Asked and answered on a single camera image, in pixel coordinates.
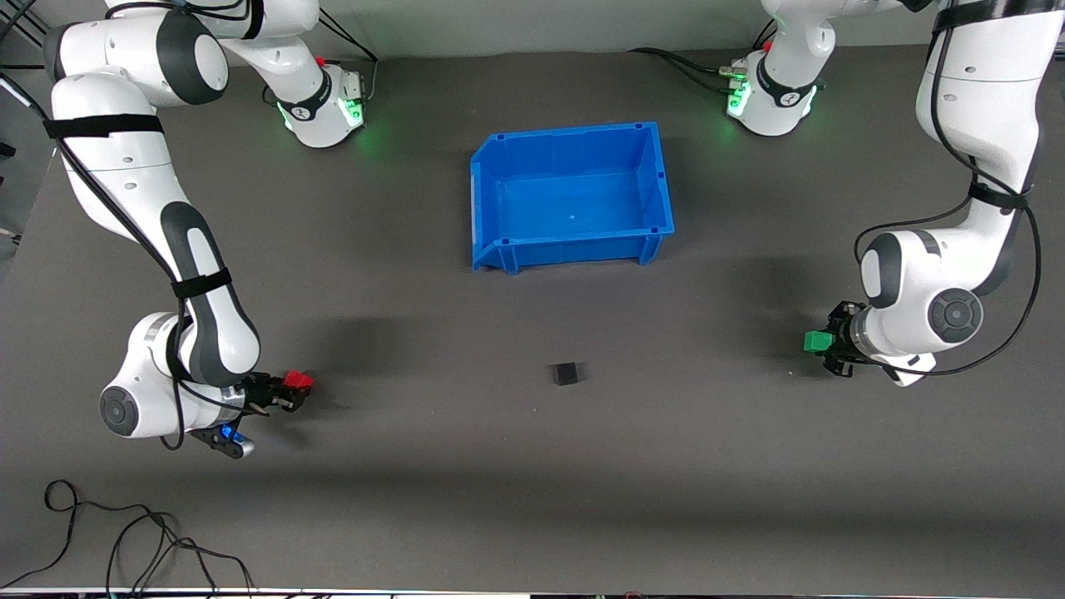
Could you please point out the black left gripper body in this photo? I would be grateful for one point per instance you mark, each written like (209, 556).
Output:
(841, 334)

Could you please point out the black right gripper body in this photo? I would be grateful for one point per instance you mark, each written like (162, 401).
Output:
(259, 391)

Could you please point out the small red cube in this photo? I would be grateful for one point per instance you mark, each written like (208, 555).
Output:
(297, 382)

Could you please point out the small green cube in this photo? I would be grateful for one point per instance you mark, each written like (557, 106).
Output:
(817, 341)

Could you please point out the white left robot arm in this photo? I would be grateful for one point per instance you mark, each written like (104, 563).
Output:
(982, 108)

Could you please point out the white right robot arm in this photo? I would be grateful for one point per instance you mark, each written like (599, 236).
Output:
(125, 166)

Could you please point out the small black cube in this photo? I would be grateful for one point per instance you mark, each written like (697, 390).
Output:
(567, 373)

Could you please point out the dark grey table mat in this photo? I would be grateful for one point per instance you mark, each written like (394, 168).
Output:
(499, 466)

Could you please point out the blue plastic storage bin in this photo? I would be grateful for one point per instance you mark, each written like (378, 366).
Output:
(574, 195)

